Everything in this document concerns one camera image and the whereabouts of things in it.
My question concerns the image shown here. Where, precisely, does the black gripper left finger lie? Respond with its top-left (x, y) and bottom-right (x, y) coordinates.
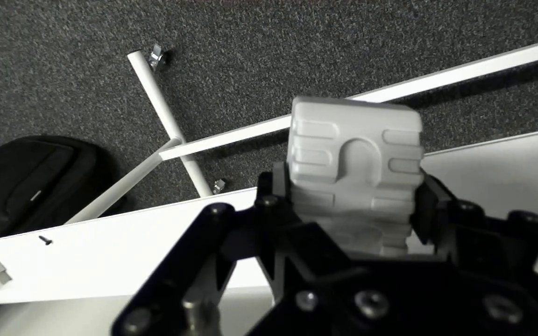
top-left (111, 165), bottom-right (309, 336)

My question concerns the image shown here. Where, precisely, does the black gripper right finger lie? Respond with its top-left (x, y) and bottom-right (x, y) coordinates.
top-left (408, 176), bottom-right (538, 336)

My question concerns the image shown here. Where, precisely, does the white marker tray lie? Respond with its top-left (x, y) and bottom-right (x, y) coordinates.
top-left (0, 124), bottom-right (538, 336)

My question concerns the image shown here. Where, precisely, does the black soft bag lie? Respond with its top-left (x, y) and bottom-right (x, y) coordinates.
top-left (0, 135), bottom-right (124, 247)

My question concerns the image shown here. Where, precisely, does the grey whiteboard eraser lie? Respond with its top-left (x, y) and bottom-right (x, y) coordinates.
top-left (284, 96), bottom-right (426, 260)

